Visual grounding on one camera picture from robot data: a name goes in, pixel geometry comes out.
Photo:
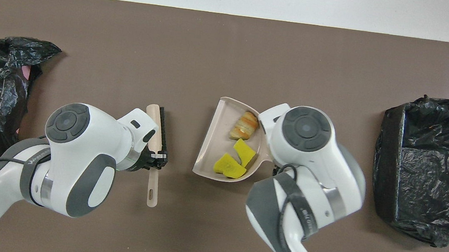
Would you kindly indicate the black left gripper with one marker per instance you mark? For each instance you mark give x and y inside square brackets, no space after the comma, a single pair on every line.
[144,162]

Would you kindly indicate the beige brush black bristles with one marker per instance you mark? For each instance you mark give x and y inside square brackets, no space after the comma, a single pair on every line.
[153,128]

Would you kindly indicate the beige plastic dustpan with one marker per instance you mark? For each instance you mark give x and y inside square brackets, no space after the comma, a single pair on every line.
[214,141]

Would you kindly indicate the large yellow sponge piece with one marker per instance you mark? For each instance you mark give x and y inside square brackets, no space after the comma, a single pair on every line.
[229,167]

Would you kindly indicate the small yellow sponge piece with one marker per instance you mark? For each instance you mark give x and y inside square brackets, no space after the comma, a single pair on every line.
[246,151]

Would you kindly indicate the pale striped croissant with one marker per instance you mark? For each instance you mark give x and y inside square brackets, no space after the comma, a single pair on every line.
[245,125]

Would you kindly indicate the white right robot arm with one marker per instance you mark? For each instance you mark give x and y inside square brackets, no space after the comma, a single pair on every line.
[309,161]

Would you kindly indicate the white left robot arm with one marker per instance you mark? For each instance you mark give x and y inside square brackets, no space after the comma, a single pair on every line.
[78,147]

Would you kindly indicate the bin with black bag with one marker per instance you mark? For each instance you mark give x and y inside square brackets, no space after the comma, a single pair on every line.
[434,175]

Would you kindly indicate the brown table mat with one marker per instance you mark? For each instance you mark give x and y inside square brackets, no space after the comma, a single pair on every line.
[234,42]

